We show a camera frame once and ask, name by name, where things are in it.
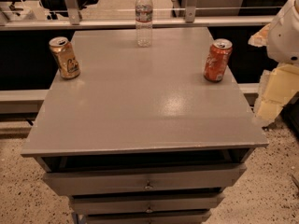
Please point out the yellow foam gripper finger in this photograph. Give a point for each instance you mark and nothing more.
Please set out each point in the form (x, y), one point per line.
(260, 39)

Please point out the clear plastic water bottle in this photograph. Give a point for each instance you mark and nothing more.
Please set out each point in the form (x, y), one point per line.
(143, 22)

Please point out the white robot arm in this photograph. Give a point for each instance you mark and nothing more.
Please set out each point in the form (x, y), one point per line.
(281, 35)

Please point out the orange soda can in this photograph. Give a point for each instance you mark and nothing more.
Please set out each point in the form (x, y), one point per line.
(217, 59)

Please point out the grey metal railing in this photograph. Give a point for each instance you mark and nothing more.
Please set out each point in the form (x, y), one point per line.
(25, 15)

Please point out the grey drawer cabinet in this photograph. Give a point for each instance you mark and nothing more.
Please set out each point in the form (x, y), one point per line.
(140, 137)

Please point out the gold soda can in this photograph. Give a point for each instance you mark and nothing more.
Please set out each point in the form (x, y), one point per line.
(64, 56)

